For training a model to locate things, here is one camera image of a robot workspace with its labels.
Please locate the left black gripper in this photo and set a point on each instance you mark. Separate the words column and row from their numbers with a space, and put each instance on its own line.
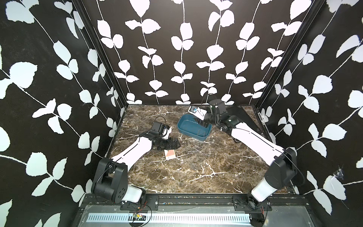
column 169, row 145

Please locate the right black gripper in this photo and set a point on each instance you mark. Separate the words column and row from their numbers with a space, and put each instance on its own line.
column 211, row 111

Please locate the playing card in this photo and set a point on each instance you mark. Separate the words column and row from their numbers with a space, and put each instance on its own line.
column 170, row 154

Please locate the teal plastic storage box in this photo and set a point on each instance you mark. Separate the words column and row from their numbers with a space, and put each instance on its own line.
column 188, row 125

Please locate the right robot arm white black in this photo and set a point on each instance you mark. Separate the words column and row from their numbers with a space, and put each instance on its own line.
column 282, row 162

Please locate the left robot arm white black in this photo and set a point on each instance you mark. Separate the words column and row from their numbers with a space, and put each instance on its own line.
column 111, row 176

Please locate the black carrying case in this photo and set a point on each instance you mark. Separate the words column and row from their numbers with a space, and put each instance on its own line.
column 239, row 115

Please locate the steel nail pile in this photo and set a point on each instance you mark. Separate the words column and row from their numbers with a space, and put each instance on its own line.
column 197, row 156

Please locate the white perforated strip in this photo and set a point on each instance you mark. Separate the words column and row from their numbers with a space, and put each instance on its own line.
column 180, row 218

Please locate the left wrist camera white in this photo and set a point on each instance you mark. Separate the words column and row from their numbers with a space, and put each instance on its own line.
column 161, row 130

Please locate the black front rail base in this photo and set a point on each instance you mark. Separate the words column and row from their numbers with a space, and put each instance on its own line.
column 238, row 202

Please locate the small circuit board with wires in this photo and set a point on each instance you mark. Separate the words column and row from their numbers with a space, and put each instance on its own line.
column 138, row 217

